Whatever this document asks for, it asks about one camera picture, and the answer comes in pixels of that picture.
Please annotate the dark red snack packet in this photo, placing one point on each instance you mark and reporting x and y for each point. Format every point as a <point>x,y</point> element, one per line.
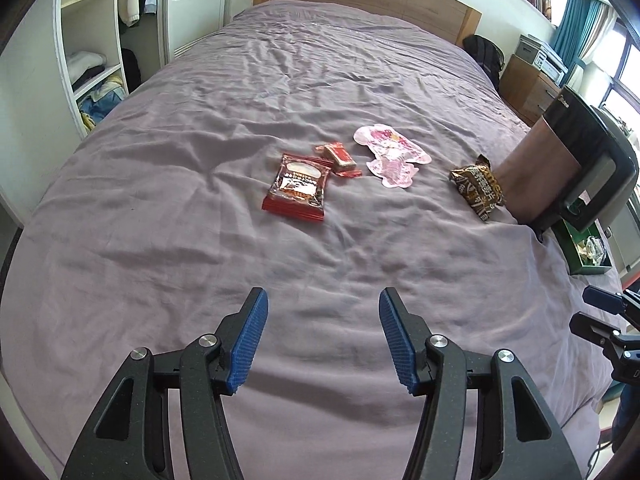
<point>297,187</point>

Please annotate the green box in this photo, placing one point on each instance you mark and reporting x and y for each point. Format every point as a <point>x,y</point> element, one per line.
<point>570,255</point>

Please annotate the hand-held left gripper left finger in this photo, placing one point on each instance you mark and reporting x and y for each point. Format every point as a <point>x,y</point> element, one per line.
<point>247,340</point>

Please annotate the black bag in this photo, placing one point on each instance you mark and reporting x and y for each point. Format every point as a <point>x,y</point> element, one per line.
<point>131,70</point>

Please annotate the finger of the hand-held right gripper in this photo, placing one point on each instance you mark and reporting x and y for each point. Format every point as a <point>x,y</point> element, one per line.
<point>602,297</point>
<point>592,329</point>

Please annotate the white wardrobe door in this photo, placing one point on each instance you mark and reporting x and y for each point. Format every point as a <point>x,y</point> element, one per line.
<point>200,5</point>

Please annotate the white shelf unit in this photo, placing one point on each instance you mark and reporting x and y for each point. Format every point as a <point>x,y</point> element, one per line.
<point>65,35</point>

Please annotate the wooden nightstand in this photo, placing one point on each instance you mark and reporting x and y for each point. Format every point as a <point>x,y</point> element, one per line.
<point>530,90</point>

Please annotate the teal curtain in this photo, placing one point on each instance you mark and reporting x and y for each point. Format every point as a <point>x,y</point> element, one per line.
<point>580,30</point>

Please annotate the small red candy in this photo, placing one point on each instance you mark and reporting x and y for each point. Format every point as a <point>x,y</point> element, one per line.
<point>340,155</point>

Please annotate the window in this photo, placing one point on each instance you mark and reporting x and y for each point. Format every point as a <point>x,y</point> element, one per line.
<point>625,80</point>

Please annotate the folded clothes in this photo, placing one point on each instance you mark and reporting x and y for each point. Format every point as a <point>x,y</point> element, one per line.
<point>95,95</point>

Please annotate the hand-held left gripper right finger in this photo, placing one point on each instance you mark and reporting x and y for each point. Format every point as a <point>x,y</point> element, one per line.
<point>400,340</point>

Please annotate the white candy packet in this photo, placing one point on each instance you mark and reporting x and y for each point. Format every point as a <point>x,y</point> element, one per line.
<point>595,250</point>

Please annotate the grey printer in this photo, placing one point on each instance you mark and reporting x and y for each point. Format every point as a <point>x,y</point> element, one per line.
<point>540,57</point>

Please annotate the brown snack packet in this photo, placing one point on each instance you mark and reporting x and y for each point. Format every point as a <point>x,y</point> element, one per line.
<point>477,187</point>

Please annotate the pink snack packet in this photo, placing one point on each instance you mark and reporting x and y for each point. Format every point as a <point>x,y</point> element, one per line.
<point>390,152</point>

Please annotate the brown and black kettle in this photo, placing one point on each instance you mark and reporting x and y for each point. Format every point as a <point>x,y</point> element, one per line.
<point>530,175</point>

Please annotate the black backpack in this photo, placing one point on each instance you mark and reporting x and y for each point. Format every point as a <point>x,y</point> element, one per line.
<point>485,57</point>

